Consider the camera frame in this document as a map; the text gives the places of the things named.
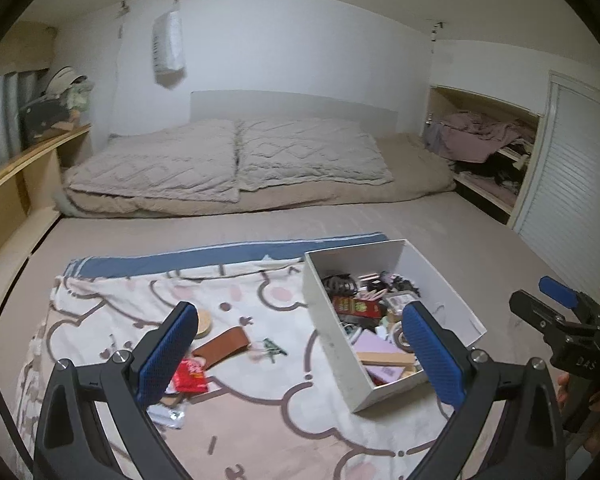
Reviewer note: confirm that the white headboard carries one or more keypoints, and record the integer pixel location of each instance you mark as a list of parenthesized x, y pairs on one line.
[(290, 105)]

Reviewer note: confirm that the white cardboard box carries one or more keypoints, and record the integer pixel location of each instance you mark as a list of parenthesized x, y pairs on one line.
[(330, 355)]

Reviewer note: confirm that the printed blanket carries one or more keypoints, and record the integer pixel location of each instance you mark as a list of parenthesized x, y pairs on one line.
[(260, 410)]

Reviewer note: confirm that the wooden bedside shelf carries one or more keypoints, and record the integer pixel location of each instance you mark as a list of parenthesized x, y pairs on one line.
[(10, 170)]

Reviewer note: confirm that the wooden block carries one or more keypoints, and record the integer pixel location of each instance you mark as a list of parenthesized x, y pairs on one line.
[(385, 358)]

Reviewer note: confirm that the beige mattress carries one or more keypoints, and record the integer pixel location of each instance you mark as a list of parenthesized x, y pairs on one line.
[(430, 220)]

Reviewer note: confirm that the white cap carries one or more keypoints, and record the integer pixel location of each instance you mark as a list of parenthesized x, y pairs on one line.
[(65, 77)]

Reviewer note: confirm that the beige textured pillow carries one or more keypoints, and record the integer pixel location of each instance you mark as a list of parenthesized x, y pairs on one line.
[(150, 165), (310, 157)]

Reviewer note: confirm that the grey curtain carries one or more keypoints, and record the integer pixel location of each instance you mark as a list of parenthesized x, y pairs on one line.
[(0, 120)]

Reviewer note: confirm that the red snack packet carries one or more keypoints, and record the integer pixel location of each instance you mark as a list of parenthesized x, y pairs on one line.
[(192, 377)]

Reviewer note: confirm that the brown leather case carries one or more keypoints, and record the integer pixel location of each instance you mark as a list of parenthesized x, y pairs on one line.
[(220, 347)]

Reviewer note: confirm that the printed beige valance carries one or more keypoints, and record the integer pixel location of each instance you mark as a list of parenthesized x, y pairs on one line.
[(27, 47)]

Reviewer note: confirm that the dark clothes pile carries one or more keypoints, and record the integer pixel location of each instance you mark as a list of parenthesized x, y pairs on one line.
[(495, 175)]

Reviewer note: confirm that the beige tape roll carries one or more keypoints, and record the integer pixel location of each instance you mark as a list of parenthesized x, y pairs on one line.
[(397, 342)]

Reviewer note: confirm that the clear nail box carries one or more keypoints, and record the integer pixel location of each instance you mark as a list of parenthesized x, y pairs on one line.
[(400, 302)]

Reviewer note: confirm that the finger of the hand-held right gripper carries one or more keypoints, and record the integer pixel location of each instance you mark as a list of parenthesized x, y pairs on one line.
[(535, 310), (557, 290)]

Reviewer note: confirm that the white louvered door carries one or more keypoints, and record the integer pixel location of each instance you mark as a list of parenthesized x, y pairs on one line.
[(565, 185)]

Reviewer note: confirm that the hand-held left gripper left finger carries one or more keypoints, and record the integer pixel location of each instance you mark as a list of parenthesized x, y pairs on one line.
[(165, 355)]

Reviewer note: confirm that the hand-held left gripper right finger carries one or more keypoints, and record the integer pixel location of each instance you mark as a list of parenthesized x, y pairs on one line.
[(432, 355)]

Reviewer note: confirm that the round wooden box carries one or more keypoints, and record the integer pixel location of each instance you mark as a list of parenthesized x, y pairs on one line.
[(206, 322)]

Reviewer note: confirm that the pink clothes pile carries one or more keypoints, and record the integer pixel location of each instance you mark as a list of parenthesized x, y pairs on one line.
[(475, 132)]

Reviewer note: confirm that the white scissors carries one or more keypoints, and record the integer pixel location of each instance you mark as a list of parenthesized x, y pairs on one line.
[(351, 331)]

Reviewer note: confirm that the white hanging bag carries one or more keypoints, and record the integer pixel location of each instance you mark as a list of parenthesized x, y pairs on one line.
[(169, 45)]

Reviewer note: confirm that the wall hook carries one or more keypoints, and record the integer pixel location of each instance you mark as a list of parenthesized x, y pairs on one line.
[(124, 8), (437, 30)]

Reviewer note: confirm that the green clips with white loop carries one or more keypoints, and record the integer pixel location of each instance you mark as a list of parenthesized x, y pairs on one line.
[(272, 349)]

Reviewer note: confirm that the wooden closet shelf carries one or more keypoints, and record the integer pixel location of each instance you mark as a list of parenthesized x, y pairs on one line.
[(480, 186)]

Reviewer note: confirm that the white sachet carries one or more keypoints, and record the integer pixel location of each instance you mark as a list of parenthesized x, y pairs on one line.
[(170, 415)]

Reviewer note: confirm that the dark floral scrunchie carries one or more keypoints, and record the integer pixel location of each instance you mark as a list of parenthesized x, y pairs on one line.
[(400, 282)]

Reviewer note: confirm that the red box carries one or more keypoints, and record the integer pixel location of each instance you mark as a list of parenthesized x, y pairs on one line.
[(357, 306)]

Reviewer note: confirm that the pink notepad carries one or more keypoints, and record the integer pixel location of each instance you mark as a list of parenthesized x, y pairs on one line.
[(387, 374), (377, 345)]

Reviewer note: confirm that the beige quilted pillows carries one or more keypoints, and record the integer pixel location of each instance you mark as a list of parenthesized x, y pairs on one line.
[(415, 170)]

